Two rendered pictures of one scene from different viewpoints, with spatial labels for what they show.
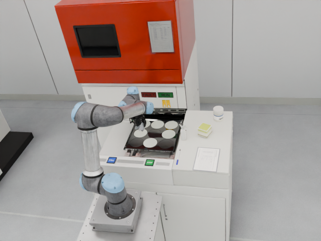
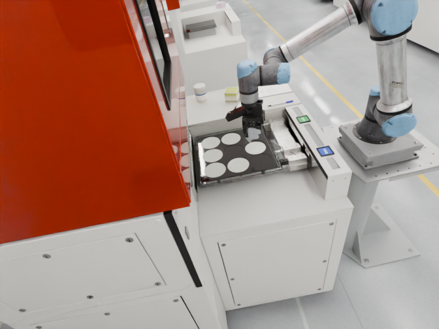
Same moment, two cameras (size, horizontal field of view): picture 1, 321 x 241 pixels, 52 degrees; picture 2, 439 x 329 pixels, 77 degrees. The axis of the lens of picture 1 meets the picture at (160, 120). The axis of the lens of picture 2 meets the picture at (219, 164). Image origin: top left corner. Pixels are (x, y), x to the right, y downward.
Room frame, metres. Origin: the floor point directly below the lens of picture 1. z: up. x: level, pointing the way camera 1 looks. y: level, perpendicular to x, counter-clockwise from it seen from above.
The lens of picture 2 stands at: (2.29, 1.05, 1.74)
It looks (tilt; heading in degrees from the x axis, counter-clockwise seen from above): 40 degrees down; 253
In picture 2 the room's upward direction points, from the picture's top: 12 degrees counter-clockwise
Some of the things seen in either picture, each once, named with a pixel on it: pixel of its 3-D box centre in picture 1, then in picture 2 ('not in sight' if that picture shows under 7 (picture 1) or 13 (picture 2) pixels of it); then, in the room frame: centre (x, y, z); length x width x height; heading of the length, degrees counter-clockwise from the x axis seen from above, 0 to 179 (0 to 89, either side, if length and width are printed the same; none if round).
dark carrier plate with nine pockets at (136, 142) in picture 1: (154, 133); (234, 151); (1.90, 0.06, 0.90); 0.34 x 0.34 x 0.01; 73
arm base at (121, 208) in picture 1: (118, 200); (377, 123); (1.29, 0.31, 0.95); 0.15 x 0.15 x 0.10
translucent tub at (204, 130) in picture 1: (204, 130); (232, 94); (1.73, -0.29, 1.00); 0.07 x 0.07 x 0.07; 49
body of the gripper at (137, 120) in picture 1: (136, 115); (252, 113); (1.84, 0.15, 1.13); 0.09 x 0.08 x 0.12; 136
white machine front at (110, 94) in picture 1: (134, 102); (184, 167); (2.18, 0.18, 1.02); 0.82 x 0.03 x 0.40; 73
